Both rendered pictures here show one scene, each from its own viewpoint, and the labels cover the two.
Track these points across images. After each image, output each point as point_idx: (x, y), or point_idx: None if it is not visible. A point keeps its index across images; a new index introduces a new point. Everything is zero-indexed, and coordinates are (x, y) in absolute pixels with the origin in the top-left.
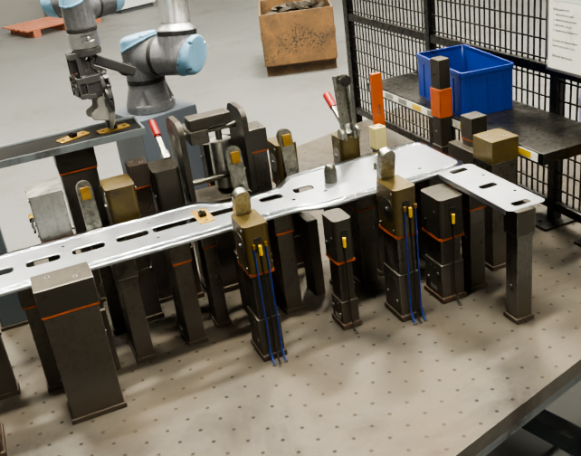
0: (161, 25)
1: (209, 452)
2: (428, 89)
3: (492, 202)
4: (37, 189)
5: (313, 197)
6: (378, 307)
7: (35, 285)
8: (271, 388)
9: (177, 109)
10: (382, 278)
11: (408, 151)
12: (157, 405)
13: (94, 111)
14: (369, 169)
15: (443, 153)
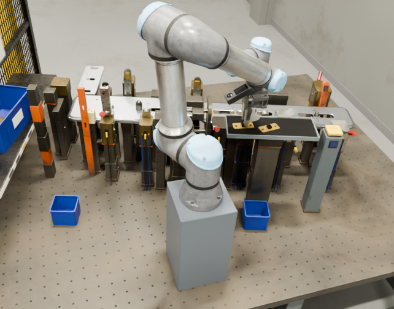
0: (188, 118)
1: (231, 112)
2: (11, 135)
3: (102, 72)
4: (288, 113)
5: (156, 102)
6: None
7: (285, 90)
8: (202, 123)
9: (183, 180)
10: (121, 151)
11: None
12: None
13: (254, 108)
14: (115, 108)
15: (72, 105)
